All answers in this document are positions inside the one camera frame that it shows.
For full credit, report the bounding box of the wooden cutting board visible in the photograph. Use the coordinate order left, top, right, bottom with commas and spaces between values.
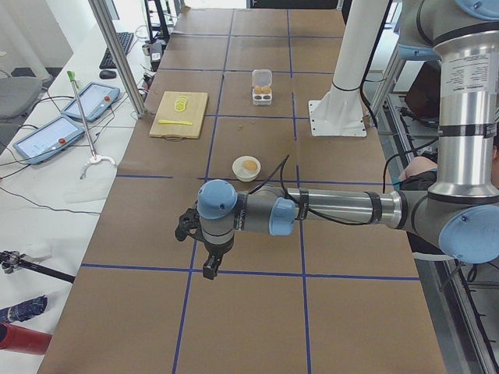
149, 91, 208, 139

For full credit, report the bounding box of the black computer mouse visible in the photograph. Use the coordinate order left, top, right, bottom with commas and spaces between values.
99, 69, 117, 79

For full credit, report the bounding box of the clear plastic egg box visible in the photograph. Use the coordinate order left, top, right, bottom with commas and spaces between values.
252, 69, 272, 105

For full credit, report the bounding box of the aluminium frame post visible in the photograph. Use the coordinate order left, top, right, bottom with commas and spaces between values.
88, 0, 146, 118

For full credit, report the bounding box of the yellow plastic knife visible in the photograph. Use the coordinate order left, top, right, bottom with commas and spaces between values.
158, 119, 193, 125

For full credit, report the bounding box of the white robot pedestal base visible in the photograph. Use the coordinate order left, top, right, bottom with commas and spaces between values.
309, 0, 390, 137

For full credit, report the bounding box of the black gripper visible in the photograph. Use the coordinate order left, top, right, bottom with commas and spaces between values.
175, 208, 222, 279

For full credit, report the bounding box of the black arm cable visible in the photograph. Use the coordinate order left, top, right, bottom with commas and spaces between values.
249, 153, 395, 227

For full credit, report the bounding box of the white ceramic bowl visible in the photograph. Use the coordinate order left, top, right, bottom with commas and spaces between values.
232, 156, 260, 182

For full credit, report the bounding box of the brown egg from bowl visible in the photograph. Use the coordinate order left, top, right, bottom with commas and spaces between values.
242, 160, 258, 173

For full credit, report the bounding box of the black keyboard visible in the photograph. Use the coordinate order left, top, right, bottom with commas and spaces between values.
98, 31, 135, 69

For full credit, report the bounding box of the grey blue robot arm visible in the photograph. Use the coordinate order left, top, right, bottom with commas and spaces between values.
175, 1, 498, 279

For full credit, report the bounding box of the blue teach pendant tablet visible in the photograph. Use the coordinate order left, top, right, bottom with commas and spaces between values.
61, 82, 120, 122

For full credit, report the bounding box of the seated person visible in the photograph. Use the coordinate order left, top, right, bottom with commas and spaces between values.
398, 136, 498, 191

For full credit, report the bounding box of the red cylinder bottle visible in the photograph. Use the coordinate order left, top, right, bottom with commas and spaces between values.
1, 323, 52, 355

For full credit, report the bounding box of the metal grabber stick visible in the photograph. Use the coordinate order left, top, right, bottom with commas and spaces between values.
67, 71, 118, 180

